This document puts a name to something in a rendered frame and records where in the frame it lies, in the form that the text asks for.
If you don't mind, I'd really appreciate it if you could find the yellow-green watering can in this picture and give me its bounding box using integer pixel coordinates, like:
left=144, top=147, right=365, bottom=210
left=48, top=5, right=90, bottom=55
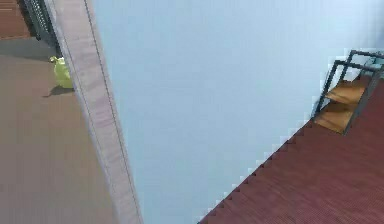
left=49, top=55, right=74, bottom=90

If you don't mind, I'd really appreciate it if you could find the black mesh furniture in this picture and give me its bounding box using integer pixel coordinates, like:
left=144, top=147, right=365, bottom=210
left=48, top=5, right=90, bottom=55
left=18, top=0, right=63, bottom=56

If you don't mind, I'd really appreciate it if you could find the pale wooden door frame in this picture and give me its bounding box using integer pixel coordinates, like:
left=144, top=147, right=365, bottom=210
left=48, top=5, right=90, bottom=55
left=44, top=0, right=145, bottom=224

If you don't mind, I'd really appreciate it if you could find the black frame wooden shelf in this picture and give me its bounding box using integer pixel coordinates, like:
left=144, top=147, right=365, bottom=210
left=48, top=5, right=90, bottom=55
left=311, top=49, right=384, bottom=136

